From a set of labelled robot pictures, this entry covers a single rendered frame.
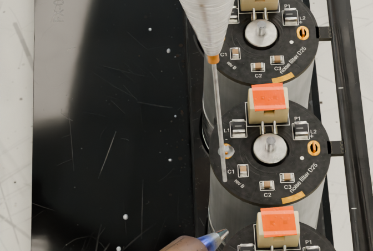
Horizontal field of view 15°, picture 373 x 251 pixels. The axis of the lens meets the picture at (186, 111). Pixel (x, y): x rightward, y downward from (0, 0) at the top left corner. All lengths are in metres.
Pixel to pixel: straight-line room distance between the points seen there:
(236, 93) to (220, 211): 0.03
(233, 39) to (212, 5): 0.08
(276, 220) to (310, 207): 0.02
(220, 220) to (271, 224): 0.03
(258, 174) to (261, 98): 0.02
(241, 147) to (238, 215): 0.01
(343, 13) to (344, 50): 0.01
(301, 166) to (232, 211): 0.02
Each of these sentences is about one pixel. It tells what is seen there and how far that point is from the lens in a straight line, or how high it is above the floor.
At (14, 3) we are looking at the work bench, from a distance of 0.39.
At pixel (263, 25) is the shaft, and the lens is 0.30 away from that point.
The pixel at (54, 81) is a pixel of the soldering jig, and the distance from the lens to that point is 0.36.
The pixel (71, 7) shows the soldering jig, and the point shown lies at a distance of 0.37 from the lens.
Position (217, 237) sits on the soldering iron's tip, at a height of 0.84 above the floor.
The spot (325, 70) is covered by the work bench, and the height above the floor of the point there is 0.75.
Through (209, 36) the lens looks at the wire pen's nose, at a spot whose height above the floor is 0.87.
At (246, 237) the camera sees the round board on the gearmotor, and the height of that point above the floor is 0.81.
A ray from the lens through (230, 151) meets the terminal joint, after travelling 0.29.
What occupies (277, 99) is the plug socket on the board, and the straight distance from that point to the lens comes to 0.29.
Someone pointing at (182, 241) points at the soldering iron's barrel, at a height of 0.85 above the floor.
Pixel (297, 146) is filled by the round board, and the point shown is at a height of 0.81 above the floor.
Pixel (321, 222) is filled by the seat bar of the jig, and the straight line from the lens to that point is 0.33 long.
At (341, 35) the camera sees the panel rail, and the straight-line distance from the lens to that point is 0.31.
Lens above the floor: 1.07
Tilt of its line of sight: 60 degrees down
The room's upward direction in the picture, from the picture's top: straight up
